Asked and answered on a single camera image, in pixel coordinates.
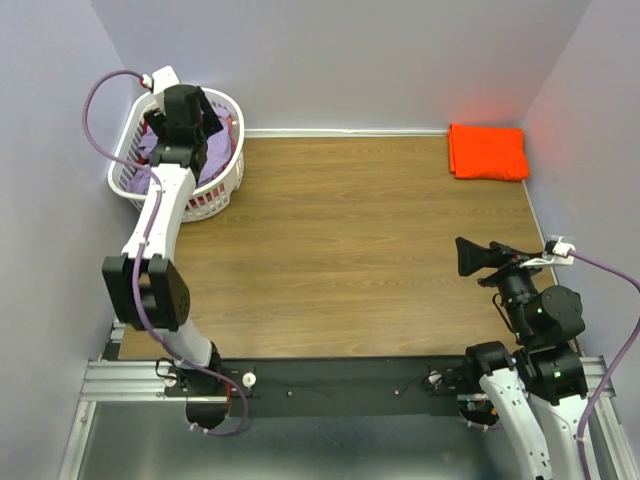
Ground folded orange t shirt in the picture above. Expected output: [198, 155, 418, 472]
[447, 124, 530, 182]

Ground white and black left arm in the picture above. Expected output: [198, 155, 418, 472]
[102, 84, 225, 396]

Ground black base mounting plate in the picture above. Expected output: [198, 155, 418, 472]
[154, 355, 483, 419]

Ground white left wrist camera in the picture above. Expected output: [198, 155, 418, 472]
[140, 66, 181, 111]

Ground lavender t shirt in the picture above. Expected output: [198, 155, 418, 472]
[126, 104, 235, 195]

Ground dark red t shirt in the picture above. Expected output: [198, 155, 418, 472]
[137, 117, 236, 167]

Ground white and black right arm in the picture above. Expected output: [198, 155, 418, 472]
[455, 237, 595, 479]

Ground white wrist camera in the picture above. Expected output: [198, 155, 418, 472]
[140, 66, 181, 111]
[520, 236, 576, 269]

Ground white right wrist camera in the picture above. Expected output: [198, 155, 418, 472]
[520, 236, 576, 269]

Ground white plastic laundry basket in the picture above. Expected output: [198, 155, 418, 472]
[107, 88, 245, 223]

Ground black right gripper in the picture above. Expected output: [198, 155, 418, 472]
[456, 234, 547, 340]

